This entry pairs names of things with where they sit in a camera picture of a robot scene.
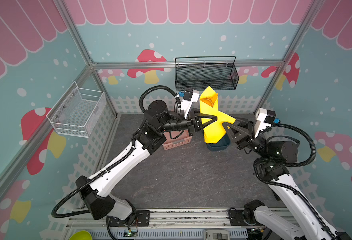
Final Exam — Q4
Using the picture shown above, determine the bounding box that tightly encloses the dark teal plastic tray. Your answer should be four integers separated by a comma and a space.
206, 134, 231, 152

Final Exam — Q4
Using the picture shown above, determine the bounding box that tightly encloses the white wire mesh wall basket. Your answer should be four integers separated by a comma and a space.
46, 82, 107, 138

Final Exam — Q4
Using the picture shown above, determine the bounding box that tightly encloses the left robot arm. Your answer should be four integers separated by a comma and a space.
51, 85, 218, 225

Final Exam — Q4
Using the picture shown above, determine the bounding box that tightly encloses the yellow paper napkin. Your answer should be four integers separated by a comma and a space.
199, 87, 235, 144

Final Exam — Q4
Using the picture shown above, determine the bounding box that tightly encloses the black wire mesh wall basket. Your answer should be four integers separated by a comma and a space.
175, 56, 240, 91

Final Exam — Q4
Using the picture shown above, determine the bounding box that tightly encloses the green round object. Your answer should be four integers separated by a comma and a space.
69, 231, 93, 240

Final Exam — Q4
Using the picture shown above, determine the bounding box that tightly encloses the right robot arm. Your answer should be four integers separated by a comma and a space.
223, 119, 350, 240

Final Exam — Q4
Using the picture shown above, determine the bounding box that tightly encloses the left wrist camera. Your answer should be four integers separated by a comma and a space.
178, 88, 200, 119

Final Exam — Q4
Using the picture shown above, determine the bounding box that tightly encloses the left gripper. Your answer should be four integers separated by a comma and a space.
158, 107, 218, 137

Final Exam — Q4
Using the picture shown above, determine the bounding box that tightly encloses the pink perforated plastic basket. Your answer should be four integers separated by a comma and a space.
163, 130, 192, 150

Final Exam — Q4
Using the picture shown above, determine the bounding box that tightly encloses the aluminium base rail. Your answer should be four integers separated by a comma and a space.
62, 208, 305, 240

